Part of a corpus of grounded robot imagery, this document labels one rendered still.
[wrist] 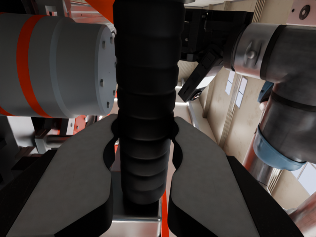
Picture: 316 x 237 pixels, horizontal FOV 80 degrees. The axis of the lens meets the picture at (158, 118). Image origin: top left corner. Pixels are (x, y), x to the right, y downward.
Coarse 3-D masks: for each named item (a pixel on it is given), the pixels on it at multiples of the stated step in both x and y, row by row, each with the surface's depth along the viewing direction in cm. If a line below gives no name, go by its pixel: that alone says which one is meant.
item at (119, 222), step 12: (120, 180) 17; (120, 192) 16; (120, 204) 15; (132, 204) 15; (156, 204) 15; (120, 216) 14; (132, 216) 14; (144, 216) 14; (156, 216) 14; (120, 228) 14; (132, 228) 14; (144, 228) 14; (156, 228) 14
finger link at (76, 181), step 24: (72, 144) 9; (96, 144) 9; (48, 168) 7; (72, 168) 8; (96, 168) 8; (48, 192) 6; (72, 192) 7; (96, 192) 7; (24, 216) 6; (48, 216) 6; (72, 216) 6; (96, 216) 6
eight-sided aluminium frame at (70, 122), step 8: (40, 0) 43; (48, 0) 43; (56, 0) 43; (64, 0) 43; (40, 8) 44; (48, 8) 44; (56, 8) 44; (64, 8) 44; (48, 120) 49; (56, 120) 51; (64, 120) 49; (72, 120) 51; (48, 128) 48; (56, 128) 51; (64, 128) 48; (72, 128) 52
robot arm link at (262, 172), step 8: (264, 88) 64; (272, 88) 63; (264, 96) 65; (264, 104) 64; (256, 128) 63; (248, 152) 61; (248, 160) 59; (256, 160) 57; (248, 168) 58; (256, 168) 56; (264, 168) 56; (272, 168) 57; (256, 176) 56; (264, 176) 56; (264, 184) 55
